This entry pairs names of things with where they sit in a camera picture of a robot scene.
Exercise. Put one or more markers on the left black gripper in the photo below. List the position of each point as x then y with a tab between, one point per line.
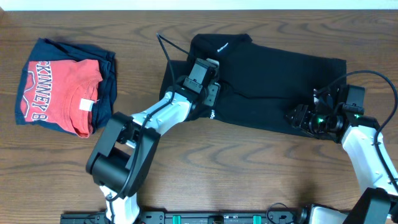
213	93

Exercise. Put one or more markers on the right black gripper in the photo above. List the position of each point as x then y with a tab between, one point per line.
301	118

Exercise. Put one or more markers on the black t-shirt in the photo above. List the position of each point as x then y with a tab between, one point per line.
260	85

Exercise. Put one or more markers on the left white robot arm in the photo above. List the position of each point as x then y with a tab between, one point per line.
122	156

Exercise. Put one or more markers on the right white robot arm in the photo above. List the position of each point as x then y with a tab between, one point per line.
360	138

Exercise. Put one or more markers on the red folded t-shirt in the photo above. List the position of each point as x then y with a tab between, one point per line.
62	92

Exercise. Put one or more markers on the navy folded garment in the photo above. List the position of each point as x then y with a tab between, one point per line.
50	50

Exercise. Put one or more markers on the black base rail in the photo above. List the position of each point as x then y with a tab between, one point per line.
278	216

